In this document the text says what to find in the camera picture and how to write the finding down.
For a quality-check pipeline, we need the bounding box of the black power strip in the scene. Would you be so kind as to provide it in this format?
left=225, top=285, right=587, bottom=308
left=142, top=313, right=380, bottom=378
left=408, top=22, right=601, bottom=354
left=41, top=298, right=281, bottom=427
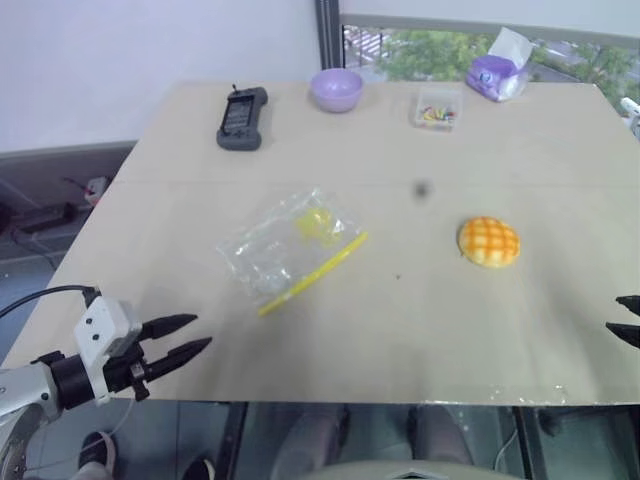
left=13, top=201, right=80, bottom=235

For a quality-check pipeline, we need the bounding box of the black table leg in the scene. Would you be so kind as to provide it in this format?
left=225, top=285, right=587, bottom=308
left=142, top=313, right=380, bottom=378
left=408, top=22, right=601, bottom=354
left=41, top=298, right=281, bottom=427
left=219, top=402, right=250, bottom=480
left=513, top=406, right=534, bottom=480

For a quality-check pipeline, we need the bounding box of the red and white small device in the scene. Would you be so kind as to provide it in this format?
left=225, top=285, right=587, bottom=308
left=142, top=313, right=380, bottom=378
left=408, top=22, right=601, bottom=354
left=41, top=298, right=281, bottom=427
left=81, top=176, right=112, bottom=207

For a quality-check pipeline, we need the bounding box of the purple bowl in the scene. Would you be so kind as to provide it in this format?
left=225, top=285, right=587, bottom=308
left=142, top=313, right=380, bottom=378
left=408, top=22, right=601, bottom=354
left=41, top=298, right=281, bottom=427
left=309, top=68, right=365, bottom=115

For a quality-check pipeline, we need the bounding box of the grey window frame post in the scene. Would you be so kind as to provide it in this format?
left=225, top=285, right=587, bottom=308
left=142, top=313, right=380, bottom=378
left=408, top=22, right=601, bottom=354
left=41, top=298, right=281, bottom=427
left=315, top=0, right=347, bottom=72

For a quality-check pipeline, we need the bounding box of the thin white wire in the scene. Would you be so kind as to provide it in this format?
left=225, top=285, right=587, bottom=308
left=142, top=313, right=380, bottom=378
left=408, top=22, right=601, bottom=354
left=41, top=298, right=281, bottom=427
left=79, top=398, right=137, bottom=471

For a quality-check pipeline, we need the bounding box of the orange pineapple bun bread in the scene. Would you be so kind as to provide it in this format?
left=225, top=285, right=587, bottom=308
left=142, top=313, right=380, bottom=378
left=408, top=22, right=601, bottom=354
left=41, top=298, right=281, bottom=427
left=457, top=215, right=522, bottom=271

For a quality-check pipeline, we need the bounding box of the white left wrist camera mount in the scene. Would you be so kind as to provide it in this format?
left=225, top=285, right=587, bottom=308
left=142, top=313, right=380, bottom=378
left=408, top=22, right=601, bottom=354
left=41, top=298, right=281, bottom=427
left=73, top=296, right=144, bottom=407

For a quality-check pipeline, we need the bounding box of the clear box of coloured pins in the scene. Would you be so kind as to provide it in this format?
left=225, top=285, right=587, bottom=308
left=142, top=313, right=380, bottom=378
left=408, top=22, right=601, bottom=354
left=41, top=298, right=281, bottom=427
left=410, top=89, right=464, bottom=134

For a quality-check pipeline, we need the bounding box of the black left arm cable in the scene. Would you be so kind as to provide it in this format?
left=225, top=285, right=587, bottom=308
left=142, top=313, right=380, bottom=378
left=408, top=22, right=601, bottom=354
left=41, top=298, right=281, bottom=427
left=0, top=284, right=104, bottom=321

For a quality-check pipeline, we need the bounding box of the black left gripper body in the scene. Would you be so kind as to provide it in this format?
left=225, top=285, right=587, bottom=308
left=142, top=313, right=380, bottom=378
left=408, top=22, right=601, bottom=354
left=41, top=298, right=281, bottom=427
left=102, top=332, right=152, bottom=402

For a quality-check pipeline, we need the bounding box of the white object at table edge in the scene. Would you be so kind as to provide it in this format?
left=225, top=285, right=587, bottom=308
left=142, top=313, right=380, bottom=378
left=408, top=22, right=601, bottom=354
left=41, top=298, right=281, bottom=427
left=619, top=96, right=640, bottom=137

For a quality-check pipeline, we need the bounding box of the black shoe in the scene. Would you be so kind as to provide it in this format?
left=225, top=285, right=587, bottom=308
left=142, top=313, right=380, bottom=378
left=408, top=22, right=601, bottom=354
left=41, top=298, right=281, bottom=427
left=181, top=454, right=217, bottom=480
left=78, top=430, right=120, bottom=472

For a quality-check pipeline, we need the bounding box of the clear yellow-zip plastic bag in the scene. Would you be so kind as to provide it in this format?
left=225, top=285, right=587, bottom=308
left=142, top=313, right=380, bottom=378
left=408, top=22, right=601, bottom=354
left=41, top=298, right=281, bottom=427
left=215, top=186, right=371, bottom=318

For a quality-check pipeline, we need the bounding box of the purple tissue pack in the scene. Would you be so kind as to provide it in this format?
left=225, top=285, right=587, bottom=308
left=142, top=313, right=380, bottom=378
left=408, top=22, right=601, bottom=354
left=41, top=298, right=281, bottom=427
left=465, top=26, right=536, bottom=104

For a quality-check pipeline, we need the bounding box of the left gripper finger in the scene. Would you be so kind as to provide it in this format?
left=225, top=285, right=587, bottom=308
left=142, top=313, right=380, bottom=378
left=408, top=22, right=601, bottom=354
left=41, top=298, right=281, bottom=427
left=142, top=336, right=214, bottom=386
left=141, top=313, right=200, bottom=344

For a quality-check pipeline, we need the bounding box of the black handheld controller device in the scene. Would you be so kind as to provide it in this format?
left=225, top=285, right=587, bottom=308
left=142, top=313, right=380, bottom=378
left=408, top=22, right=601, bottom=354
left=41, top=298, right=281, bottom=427
left=215, top=83, right=272, bottom=153

